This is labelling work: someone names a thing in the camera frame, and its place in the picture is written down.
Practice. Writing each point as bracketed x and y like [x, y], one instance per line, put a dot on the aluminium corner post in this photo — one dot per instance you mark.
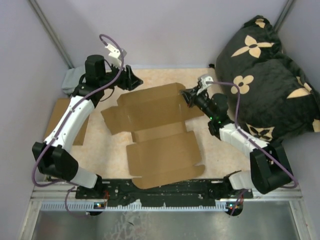
[53, 36]
[289, 4]

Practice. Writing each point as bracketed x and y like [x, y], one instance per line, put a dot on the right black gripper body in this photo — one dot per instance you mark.
[202, 102]

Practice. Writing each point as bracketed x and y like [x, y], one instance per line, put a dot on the black floral plush pillow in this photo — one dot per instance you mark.
[276, 101]

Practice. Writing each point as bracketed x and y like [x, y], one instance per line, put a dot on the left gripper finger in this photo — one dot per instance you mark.
[128, 74]
[136, 83]

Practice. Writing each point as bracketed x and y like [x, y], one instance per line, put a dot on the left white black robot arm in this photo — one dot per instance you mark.
[52, 156]

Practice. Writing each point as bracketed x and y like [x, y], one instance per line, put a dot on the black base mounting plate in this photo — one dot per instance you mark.
[188, 193]

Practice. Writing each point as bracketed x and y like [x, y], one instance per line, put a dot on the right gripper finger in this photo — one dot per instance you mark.
[189, 98]
[193, 90]

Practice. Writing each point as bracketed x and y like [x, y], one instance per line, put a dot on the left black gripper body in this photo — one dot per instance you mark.
[120, 82]

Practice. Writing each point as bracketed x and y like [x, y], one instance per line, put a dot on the aluminium frame rail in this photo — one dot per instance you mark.
[190, 210]

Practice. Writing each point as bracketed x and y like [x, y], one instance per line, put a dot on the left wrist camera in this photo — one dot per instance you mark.
[114, 55]

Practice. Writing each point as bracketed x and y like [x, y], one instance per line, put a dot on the grey folded cloth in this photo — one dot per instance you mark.
[71, 79]

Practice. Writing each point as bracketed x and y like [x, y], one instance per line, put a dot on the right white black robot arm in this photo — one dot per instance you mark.
[269, 165]

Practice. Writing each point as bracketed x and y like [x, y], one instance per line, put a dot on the left aluminium corner post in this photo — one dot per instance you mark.
[53, 36]

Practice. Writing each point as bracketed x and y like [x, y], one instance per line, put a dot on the right aluminium corner post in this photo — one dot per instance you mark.
[289, 4]

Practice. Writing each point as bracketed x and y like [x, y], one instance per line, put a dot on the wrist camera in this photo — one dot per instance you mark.
[203, 83]
[114, 55]

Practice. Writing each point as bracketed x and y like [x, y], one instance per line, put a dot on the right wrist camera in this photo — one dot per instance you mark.
[203, 83]

